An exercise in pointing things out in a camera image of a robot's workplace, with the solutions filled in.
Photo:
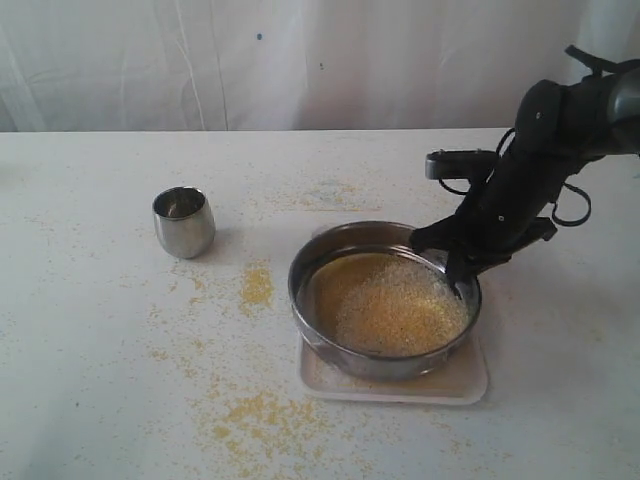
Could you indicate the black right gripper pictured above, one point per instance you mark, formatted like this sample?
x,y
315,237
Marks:
x,y
498,217

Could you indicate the yellow grain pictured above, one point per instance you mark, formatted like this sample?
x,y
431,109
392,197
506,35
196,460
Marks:
x,y
385,305

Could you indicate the round stainless steel sieve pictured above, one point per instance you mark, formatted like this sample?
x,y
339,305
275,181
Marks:
x,y
360,237

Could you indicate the stainless steel cup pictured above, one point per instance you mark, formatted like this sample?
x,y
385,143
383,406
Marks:
x,y
183,221

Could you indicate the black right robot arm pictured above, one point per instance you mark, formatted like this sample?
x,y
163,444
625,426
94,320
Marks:
x,y
558,131

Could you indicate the white square plastic tray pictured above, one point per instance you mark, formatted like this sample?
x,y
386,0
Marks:
x,y
461,381

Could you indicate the white backdrop curtain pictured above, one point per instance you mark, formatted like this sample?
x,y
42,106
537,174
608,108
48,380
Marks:
x,y
284,65

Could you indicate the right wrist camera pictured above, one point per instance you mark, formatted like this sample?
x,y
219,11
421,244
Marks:
x,y
473,165

